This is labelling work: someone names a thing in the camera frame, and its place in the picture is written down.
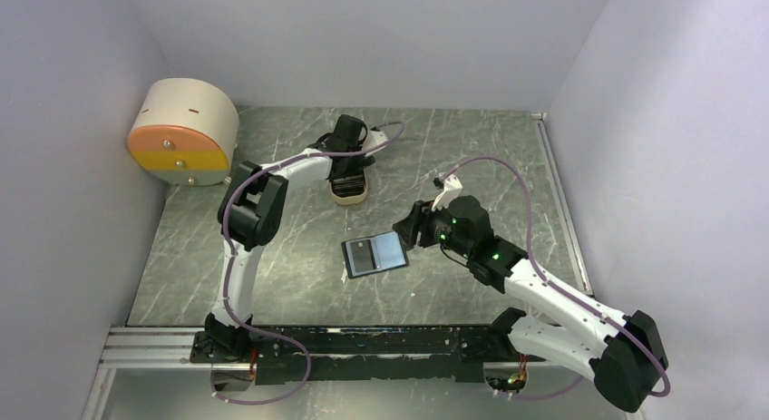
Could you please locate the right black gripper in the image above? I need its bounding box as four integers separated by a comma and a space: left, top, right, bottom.
393, 195, 472, 259

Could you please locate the beige wooden card tray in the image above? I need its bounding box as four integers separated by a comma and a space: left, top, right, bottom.
329, 171, 368, 206

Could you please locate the black leather card holder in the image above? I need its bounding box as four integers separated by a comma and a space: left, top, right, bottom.
341, 230, 409, 279

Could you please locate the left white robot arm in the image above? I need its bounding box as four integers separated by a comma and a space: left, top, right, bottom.
202, 114, 390, 362

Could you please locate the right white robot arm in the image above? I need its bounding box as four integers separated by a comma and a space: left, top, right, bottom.
393, 196, 671, 413

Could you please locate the card inside holder sleeve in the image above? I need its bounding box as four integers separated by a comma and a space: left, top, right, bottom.
350, 239, 376, 273

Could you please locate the round pastel drawer box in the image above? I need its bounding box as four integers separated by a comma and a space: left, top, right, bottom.
127, 78, 239, 186

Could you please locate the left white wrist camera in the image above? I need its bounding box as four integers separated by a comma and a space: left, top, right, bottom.
363, 128, 389, 156

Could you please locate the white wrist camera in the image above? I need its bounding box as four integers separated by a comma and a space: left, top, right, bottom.
430, 174, 463, 211
363, 128, 389, 156

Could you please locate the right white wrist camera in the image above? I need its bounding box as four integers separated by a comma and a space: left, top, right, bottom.
430, 174, 463, 211

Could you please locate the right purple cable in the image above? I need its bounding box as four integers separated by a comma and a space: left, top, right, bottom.
433, 156, 672, 402

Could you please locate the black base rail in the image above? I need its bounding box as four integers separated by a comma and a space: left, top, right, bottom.
189, 325, 524, 386

